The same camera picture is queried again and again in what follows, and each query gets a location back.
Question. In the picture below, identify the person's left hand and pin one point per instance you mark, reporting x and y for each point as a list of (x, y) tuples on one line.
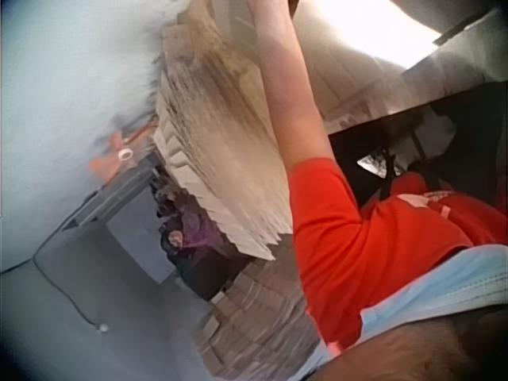
[(265, 7)]

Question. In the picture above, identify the grey metal table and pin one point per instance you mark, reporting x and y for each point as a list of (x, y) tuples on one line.
[(115, 190)]

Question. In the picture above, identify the black work table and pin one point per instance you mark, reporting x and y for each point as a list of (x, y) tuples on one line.
[(420, 135)]

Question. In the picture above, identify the low pile of cardboard sheets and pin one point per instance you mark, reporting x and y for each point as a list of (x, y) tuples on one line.
[(258, 317)]

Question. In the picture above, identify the roll of white tape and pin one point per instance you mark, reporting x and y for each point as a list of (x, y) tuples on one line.
[(125, 155)]

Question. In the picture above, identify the stack of flat cardboard sheets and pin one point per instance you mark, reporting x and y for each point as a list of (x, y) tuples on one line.
[(214, 131)]

